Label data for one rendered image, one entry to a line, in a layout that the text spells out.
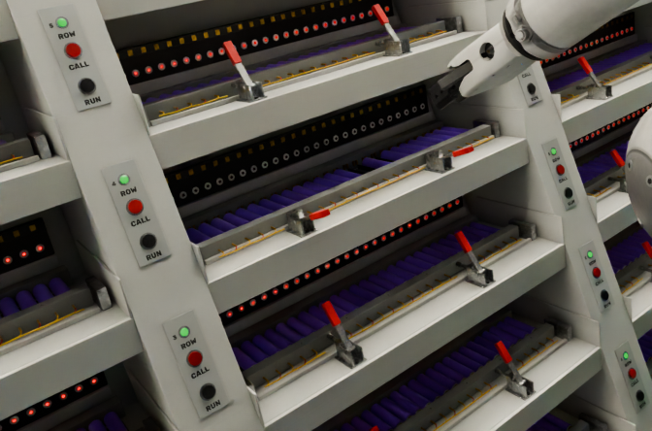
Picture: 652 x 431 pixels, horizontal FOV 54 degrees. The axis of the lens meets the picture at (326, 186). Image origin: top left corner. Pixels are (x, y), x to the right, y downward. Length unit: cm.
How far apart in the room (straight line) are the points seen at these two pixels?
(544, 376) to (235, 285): 57
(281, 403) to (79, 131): 42
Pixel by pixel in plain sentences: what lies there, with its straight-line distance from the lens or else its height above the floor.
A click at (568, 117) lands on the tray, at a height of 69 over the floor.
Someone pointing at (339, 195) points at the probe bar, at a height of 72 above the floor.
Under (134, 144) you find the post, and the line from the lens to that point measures 79.
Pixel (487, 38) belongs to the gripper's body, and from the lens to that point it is 76.
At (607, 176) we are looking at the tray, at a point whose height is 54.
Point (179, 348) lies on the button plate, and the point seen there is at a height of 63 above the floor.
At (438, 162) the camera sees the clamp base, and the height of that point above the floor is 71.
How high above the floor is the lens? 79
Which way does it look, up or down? 3 degrees down
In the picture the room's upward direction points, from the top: 21 degrees counter-clockwise
